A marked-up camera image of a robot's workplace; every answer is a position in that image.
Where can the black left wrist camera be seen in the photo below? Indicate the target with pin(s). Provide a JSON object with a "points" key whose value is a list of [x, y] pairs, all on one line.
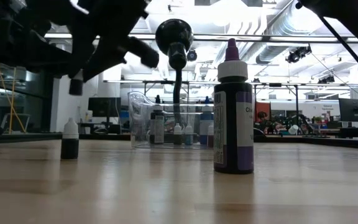
{"points": [[33, 21]]}

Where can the black ceiling spotlight cluster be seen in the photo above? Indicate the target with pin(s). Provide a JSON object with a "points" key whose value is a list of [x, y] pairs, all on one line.
{"points": [[297, 54]]}

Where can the small olive-label dropper bottle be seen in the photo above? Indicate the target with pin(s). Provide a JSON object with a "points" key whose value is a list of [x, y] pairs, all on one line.
{"points": [[177, 135]]}

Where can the linear ceiling light row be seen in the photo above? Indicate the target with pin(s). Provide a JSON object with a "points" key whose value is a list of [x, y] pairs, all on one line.
{"points": [[291, 39]]}

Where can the grey framed panel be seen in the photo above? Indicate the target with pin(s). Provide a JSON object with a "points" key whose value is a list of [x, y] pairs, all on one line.
{"points": [[26, 123]]}

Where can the orange partition panel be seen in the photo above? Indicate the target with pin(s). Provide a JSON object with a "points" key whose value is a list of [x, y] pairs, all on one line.
{"points": [[261, 107]]}

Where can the silver ceiling air duct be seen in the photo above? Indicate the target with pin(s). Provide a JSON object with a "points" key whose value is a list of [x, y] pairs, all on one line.
{"points": [[270, 51]]}

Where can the clear plastic bin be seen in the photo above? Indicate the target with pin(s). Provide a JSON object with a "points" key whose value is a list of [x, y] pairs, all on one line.
{"points": [[138, 124]]}

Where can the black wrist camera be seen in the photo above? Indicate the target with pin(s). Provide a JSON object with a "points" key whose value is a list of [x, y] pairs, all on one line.
{"points": [[33, 21], [143, 53]]}

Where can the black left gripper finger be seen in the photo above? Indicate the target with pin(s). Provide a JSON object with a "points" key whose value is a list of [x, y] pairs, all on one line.
{"points": [[54, 69], [56, 56]]}

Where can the black gooseneck desk lamp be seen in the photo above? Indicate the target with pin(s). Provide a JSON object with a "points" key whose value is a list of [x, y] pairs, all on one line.
{"points": [[174, 43]]}

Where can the person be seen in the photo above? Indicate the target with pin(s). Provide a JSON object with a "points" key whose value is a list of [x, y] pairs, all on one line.
{"points": [[264, 119]]}

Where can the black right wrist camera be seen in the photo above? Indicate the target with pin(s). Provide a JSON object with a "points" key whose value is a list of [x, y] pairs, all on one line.
{"points": [[143, 53]]}

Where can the black computer monitor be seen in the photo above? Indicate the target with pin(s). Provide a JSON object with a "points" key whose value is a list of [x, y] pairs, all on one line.
{"points": [[353, 109], [104, 106]]}

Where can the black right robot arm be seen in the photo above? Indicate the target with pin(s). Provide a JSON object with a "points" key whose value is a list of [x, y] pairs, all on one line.
{"points": [[353, 15]]}

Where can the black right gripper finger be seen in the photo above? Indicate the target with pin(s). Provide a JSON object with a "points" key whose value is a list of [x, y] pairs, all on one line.
{"points": [[82, 59], [107, 65]]}

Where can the large purple food coloring bottle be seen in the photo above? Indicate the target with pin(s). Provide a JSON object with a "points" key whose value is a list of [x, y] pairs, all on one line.
{"points": [[233, 130]]}

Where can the white round object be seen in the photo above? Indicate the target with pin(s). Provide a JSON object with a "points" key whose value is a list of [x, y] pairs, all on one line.
{"points": [[293, 129]]}

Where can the black desk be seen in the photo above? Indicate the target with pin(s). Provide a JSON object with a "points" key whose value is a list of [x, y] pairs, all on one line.
{"points": [[356, 132]]}

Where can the large blue food coloring bottle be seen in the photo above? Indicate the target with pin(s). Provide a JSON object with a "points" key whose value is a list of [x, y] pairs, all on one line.
{"points": [[206, 124]]}

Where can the large black-tipped coloring bottle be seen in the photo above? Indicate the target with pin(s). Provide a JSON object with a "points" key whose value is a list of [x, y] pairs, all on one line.
{"points": [[157, 127]]}

